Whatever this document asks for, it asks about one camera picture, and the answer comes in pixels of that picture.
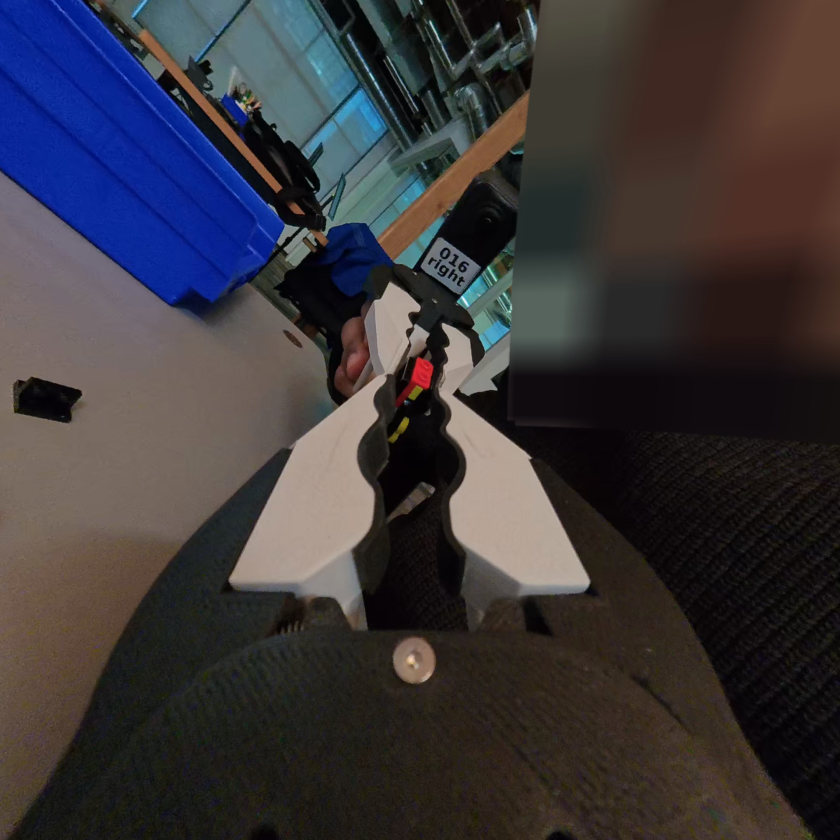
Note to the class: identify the blue storage bin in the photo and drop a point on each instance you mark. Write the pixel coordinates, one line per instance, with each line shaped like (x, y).
(118, 164)

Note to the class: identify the partly built lego model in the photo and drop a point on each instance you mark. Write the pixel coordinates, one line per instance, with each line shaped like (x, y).
(420, 374)

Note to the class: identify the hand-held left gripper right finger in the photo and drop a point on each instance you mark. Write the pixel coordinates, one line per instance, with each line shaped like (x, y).
(518, 525)

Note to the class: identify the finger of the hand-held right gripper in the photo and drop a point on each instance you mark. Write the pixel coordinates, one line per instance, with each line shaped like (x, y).
(463, 354)
(387, 334)

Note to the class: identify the black backpack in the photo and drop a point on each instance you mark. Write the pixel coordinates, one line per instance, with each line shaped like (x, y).
(289, 170)

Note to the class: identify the wooden beam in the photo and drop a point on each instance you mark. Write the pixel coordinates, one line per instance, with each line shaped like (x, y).
(459, 164)

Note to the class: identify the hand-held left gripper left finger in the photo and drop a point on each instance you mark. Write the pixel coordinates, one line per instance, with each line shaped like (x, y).
(308, 518)

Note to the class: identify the person's dark knit sweater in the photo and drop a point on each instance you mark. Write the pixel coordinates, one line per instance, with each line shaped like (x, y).
(722, 590)

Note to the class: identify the wooden board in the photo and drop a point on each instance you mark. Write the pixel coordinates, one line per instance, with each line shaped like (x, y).
(223, 124)

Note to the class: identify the person's right hand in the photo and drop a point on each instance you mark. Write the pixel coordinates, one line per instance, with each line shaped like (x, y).
(351, 354)

